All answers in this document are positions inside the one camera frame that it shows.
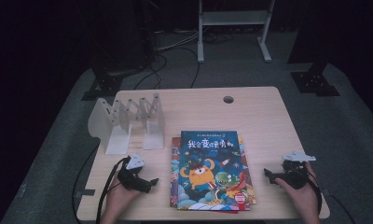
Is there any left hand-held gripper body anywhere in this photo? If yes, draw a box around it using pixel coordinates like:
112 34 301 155
117 153 152 194

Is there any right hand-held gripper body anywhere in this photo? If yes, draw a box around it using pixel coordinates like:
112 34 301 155
281 151 317 190

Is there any colourful animals picture book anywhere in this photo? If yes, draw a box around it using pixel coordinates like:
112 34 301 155
170 134 257 209

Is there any white expandable book rack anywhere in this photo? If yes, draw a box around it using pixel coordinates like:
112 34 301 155
87 92 166 156

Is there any blue monster picture book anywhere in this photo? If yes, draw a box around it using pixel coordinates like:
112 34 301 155
176 130 251 212

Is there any person's left hand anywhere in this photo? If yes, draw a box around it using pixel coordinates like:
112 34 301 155
108 169 145 217

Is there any person's right hand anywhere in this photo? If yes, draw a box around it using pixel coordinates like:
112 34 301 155
274 161 321 218

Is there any black stand base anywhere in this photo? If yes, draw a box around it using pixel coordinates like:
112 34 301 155
289 61 341 98
80 66 124 102

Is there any left hand-held gripper cable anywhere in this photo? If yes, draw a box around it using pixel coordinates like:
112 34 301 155
95 156 131 224

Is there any hand-held gripper cable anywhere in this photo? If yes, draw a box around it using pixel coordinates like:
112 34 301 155
305 167 325 217
95 156 131 224

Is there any right hand-held gripper cable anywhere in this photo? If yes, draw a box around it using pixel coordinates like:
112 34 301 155
305 167 325 217

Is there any thin black cable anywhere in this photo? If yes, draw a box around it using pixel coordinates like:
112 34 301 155
324 189 358 224
71 141 102 224

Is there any black floor cable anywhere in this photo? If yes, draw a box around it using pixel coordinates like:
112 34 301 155
133 53 169 91
174 46 201 90

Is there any grey floor cable bundle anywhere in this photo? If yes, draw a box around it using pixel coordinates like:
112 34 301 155
154 28 201 53

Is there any white metal stand frame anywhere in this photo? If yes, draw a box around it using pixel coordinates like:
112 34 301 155
197 0 277 64

